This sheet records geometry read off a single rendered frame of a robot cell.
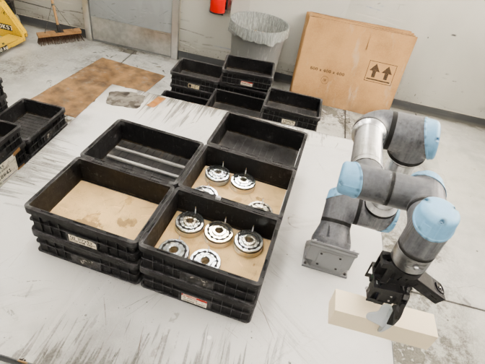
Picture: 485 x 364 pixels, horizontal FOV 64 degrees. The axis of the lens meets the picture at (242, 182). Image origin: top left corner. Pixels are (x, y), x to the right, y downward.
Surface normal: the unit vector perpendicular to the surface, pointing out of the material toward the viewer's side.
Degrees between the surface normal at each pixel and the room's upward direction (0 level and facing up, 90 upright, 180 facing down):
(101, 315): 0
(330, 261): 90
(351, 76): 76
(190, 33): 90
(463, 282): 0
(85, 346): 0
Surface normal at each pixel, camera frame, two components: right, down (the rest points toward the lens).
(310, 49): -0.17, 0.44
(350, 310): 0.14, -0.75
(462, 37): -0.20, 0.61
